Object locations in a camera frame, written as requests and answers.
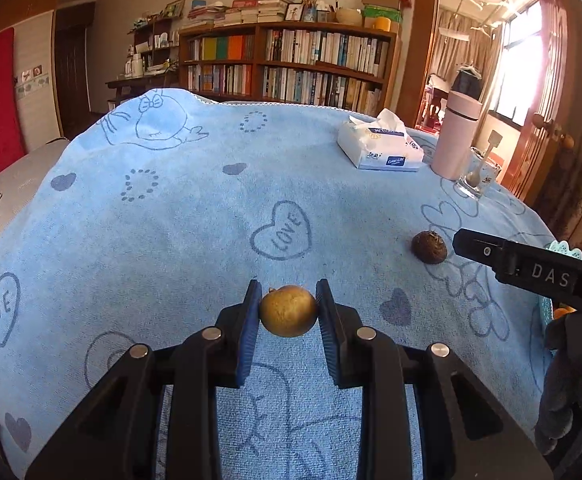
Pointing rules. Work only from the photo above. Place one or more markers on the pink thermos bottle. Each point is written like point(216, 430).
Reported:
point(453, 140)

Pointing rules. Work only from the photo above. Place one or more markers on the white kettle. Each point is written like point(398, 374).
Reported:
point(136, 65)

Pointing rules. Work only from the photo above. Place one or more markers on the rows of shelved books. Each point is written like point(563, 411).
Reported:
point(311, 50)

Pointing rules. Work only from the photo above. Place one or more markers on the clear glass cup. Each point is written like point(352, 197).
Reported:
point(473, 180)

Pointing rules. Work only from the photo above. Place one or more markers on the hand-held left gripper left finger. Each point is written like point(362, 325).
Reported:
point(248, 330)

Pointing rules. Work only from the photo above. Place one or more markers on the blue printed towel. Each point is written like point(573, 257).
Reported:
point(171, 260)

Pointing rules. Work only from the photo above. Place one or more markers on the beige woven basket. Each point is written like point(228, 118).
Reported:
point(348, 16)

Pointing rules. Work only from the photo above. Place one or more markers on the large dark brown fruit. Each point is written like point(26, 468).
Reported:
point(428, 246)

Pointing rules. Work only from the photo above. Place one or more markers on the dark wooden door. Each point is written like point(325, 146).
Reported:
point(71, 60)

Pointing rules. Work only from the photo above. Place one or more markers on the light blue lace-edged plate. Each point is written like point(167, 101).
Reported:
point(566, 251)

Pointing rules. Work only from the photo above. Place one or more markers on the wooden door frame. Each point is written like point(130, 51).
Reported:
point(416, 60)

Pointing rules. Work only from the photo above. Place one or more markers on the brown cardboard box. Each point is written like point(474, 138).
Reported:
point(381, 1)

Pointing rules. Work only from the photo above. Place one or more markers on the green box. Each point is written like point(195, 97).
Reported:
point(381, 13)

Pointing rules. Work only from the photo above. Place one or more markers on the dark wooden desk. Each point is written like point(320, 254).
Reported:
point(136, 80)

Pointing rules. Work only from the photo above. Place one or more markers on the wooden door with knobs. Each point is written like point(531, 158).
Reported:
point(536, 160)

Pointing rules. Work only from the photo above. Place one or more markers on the small framed picture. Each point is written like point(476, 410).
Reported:
point(294, 11)

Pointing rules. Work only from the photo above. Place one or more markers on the person's right hand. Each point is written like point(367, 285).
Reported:
point(566, 375)

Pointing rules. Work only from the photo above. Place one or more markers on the green picture frame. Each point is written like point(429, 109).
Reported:
point(173, 8)

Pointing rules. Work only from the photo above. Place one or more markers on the orange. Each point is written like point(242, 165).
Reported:
point(561, 313)

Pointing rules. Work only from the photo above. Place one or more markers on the wooden bookshelf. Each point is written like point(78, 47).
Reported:
point(256, 60)

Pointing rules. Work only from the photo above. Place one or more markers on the white tissue pack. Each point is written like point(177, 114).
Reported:
point(378, 147)

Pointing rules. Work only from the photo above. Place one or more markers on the yellow cup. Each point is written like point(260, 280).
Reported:
point(382, 24)

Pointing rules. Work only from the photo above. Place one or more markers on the beige curtain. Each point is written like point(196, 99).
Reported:
point(451, 55)

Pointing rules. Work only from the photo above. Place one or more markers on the small white tag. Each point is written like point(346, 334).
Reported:
point(494, 139)

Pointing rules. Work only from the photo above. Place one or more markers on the bright window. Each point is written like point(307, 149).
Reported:
point(518, 60)

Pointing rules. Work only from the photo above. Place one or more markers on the olive brown round fruit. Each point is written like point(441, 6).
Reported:
point(288, 311)

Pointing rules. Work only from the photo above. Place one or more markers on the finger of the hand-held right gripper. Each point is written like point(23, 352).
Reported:
point(478, 250)

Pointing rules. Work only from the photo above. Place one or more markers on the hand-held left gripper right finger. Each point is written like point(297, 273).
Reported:
point(327, 330)

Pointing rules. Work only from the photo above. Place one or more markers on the grey mattress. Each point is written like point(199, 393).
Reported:
point(16, 170)

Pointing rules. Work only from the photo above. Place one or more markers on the stacks of books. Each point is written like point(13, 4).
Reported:
point(241, 12)

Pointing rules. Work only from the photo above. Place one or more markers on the small wooden desk shelf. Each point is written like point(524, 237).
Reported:
point(156, 27)

